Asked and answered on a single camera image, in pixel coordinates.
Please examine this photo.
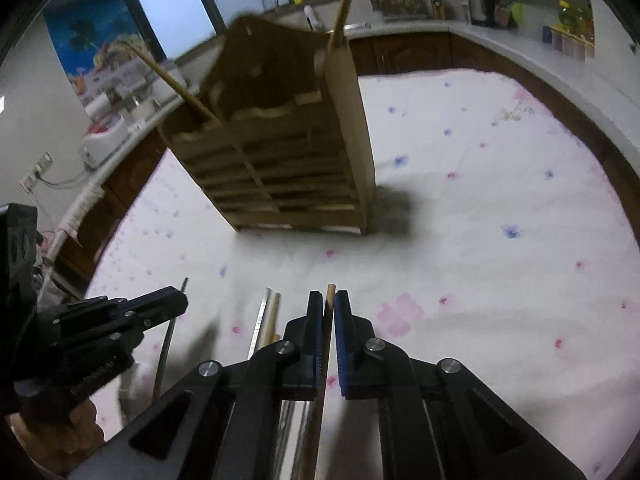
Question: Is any stainless electric kettle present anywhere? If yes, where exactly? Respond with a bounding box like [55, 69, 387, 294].
[468, 0, 497, 27]

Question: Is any spice cup rack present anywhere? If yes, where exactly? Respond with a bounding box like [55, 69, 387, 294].
[542, 25, 594, 61]

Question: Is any wall power socket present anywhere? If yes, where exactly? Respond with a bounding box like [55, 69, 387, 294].
[20, 153, 53, 193]

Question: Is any person's left hand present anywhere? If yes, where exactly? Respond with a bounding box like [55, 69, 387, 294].
[6, 399, 105, 479]

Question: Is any tropical wall poster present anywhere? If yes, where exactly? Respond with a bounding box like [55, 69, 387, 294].
[44, 0, 150, 105]

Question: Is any yellow green oil bottle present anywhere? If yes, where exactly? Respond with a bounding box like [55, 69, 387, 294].
[558, 0, 578, 34]

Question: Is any kitchen faucet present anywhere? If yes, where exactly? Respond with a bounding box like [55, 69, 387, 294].
[273, 0, 326, 32]

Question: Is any floral white tablecloth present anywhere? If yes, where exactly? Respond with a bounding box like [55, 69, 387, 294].
[88, 70, 639, 479]

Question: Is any white rice cooker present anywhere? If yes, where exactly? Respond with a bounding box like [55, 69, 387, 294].
[79, 114, 130, 169]

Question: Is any wooden chopstick long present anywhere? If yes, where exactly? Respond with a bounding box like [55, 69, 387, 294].
[255, 292, 281, 351]

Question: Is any steel chopstick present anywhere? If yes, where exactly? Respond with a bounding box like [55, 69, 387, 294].
[247, 288, 272, 359]
[271, 400, 296, 480]
[150, 276, 190, 403]

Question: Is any wooden utensil holder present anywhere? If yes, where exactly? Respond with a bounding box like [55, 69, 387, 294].
[158, 14, 375, 234]

